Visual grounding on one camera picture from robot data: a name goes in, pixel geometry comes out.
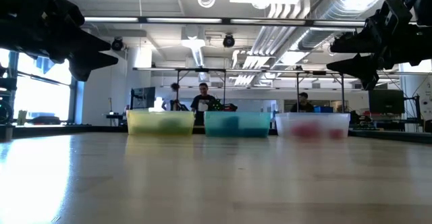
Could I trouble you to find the silver ceiling air duct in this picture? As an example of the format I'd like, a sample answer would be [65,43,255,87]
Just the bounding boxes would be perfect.
[275,0,394,59]

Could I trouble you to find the small red toy block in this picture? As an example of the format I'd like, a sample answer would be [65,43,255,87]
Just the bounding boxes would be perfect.
[327,128,345,140]

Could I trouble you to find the long red toy block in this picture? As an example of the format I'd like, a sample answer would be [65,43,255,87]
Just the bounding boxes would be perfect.
[290,121,322,139]

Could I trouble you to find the black computer monitor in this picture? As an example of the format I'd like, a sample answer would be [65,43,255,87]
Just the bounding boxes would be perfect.
[367,88,406,115]
[130,86,157,110]

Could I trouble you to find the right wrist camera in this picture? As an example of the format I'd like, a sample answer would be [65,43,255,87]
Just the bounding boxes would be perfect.
[377,0,413,32]

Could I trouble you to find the yellow plastic bin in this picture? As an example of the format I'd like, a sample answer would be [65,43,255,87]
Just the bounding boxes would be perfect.
[126,110,196,137]

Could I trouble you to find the person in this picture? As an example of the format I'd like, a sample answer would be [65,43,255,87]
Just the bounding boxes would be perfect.
[190,82,217,126]
[161,82,182,112]
[290,91,315,113]

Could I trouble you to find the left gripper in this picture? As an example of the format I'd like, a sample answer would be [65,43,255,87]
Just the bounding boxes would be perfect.
[0,1,119,82]

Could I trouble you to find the black equipment stand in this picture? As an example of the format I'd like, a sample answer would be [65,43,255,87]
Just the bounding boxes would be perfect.
[0,65,16,142]

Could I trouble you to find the long ceiling light bar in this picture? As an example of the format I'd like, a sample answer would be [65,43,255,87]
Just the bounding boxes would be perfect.
[82,14,371,29]

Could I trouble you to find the black ceiling spotlight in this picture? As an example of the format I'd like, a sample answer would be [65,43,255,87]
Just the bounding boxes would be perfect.
[222,34,236,49]
[110,37,124,52]

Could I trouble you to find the teal plastic bin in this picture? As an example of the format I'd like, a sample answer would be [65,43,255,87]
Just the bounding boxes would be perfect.
[203,111,272,138]

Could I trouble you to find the clear plastic bin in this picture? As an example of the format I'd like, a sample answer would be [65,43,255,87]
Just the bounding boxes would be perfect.
[275,112,351,140]

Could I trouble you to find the large bright window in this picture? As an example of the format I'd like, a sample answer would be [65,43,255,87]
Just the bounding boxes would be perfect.
[0,48,75,123]

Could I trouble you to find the white ceiling pipes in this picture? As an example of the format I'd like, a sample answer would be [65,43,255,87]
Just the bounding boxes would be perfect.
[232,1,306,86]

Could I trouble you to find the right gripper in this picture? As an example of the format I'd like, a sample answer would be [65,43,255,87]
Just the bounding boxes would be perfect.
[326,16,432,92]

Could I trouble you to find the black metal workstation frame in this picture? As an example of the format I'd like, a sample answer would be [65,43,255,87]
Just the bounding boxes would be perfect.
[295,70,346,113]
[133,67,227,112]

